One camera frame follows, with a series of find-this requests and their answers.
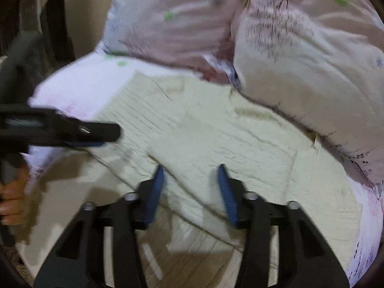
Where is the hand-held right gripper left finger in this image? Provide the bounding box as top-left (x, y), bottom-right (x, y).
top-left (33, 165), bottom-right (165, 288)

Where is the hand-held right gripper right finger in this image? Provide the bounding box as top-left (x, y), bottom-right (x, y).
top-left (217, 163), bottom-right (350, 288)

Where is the cream quilted blanket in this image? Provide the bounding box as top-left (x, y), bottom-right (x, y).
top-left (87, 71), bottom-right (362, 288)

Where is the dark wooden furniture frame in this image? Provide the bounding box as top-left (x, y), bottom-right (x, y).
top-left (37, 0), bottom-right (77, 69)

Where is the person's left hand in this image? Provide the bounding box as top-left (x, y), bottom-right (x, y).
top-left (0, 166), bottom-right (30, 226)

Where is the white floral bed sheet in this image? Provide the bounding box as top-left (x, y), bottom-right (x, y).
top-left (22, 50), bottom-right (384, 287)

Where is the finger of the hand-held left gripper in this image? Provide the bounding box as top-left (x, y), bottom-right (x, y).
top-left (55, 114), bottom-right (121, 149)

